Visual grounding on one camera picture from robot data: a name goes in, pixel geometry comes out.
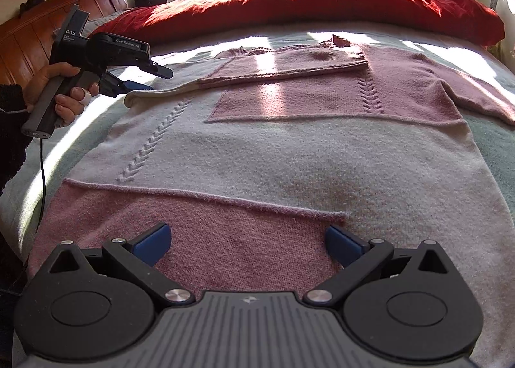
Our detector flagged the wooden headboard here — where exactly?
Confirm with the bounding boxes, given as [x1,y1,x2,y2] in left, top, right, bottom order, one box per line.
[0,0,129,89]

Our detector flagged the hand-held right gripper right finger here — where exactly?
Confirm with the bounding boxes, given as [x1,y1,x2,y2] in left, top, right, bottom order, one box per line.
[304,225,449,308]

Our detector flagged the dark object on headboard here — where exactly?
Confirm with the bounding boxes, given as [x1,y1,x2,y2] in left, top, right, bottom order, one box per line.
[18,0,45,15]

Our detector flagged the pink and white sweater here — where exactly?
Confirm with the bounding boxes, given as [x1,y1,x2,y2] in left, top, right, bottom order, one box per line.
[26,34,515,368]

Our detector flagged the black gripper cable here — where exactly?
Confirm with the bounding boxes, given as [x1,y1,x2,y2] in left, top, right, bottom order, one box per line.
[38,137,46,234]

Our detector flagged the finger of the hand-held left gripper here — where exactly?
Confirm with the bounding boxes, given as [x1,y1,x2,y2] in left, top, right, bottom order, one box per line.
[143,61,174,80]
[100,72,154,97]

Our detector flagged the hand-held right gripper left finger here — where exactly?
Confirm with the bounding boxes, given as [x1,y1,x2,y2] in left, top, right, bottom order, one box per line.
[48,222,196,308]

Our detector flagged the red duvet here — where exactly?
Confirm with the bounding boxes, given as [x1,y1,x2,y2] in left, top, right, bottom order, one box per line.
[90,0,506,47]

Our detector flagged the person's left hand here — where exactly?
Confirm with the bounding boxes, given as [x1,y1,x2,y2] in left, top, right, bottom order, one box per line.
[25,62,100,128]

